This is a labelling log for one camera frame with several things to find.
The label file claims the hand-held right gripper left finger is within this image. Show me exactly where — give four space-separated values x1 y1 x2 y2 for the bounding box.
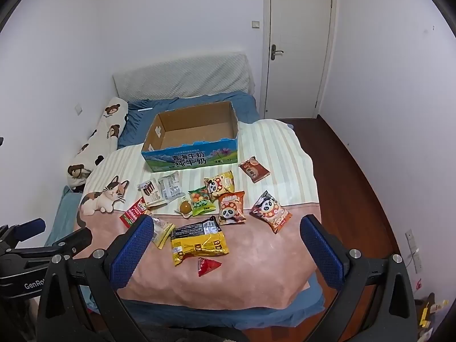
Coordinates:
37 214 154 342

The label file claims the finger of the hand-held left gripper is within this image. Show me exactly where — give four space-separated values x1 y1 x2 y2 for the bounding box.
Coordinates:
0 218 46 253
46 227 93 257

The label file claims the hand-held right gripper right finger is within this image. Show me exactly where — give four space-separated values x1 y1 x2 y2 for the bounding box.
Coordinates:
300 215 417 342

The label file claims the green candy ball bag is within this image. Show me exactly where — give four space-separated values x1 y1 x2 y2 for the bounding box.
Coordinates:
188 186 218 218

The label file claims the printed cardboard box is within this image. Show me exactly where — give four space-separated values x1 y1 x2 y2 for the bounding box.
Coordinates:
141 101 239 174

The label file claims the teal folded blanket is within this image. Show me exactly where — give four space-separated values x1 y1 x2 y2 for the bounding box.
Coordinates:
44 185 86 248

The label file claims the clear yellow green packet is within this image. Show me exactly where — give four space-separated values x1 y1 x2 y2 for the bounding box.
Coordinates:
148 214 176 250

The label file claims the cat print blanket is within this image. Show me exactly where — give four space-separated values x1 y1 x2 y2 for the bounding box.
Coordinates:
73 118 323 310

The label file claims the red white panda packet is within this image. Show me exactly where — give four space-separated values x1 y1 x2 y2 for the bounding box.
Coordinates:
249 190 293 235

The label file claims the chocolate stick packet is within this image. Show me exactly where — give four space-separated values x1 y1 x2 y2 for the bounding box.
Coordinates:
138 179 168 209

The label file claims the yellow black snack bag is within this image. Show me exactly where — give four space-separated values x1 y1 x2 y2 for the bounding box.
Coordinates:
170 215 229 267

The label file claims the packaged brown egg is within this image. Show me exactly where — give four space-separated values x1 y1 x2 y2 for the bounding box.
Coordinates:
174 199 193 219

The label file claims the white snack packet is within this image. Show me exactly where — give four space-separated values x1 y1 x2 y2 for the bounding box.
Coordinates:
158 173 184 202

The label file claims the red triangle snack packet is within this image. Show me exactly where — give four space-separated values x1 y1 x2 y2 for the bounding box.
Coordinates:
198 256 222 278

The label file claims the orange panda packet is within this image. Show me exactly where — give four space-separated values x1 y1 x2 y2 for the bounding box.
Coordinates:
217 190 247 226

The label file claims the bear print pillow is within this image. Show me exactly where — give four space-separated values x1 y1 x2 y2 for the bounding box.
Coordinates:
67 96 129 190

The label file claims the brown snack packet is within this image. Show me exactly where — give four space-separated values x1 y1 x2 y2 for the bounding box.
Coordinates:
238 156 271 184

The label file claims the yellow panda packet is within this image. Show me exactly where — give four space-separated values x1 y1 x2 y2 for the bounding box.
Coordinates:
204 170 236 202

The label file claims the yellow paper clutter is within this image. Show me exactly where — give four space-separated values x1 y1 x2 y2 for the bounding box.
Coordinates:
415 278 449 342

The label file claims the grey headboard cushion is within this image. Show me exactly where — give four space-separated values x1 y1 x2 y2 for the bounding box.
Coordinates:
113 53 255 102

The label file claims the white door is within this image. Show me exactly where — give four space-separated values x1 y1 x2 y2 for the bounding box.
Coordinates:
262 0 337 120

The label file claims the white wall socket strip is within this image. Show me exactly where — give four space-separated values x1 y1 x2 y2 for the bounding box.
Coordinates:
405 230 423 273

